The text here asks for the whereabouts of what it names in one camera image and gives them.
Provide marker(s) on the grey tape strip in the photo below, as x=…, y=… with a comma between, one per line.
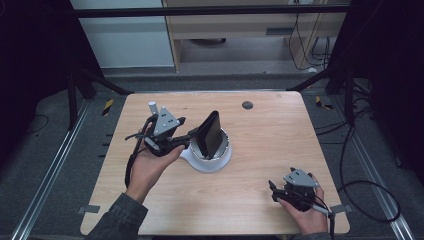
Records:
x=88, y=209
x=341, y=208

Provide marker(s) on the white bowl with silver rim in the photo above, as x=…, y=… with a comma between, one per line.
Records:
x=226, y=143

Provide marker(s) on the white stand with pole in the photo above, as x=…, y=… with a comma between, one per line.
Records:
x=213, y=166

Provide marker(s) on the yellow and black tape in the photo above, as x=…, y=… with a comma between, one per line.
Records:
x=321, y=104
x=107, y=107

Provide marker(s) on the black horizontal bar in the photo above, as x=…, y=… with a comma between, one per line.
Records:
x=200, y=11

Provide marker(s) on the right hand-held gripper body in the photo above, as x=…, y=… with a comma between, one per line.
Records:
x=300, y=190

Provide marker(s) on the round grey table grommet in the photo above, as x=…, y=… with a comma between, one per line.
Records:
x=247, y=105

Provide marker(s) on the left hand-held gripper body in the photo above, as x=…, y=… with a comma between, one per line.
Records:
x=165, y=121

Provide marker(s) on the metal floor rail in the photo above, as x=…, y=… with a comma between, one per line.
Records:
x=376, y=186
x=50, y=173

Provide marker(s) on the white cabinet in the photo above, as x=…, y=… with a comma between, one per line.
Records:
x=126, y=43

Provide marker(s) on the black metal stand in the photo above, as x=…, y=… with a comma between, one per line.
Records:
x=71, y=100
x=349, y=100

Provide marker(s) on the wooden cabinet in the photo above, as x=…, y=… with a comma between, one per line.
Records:
x=233, y=25

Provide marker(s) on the person's right hand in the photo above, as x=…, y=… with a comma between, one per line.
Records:
x=311, y=220

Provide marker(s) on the person's left hand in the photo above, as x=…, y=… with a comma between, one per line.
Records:
x=148, y=170

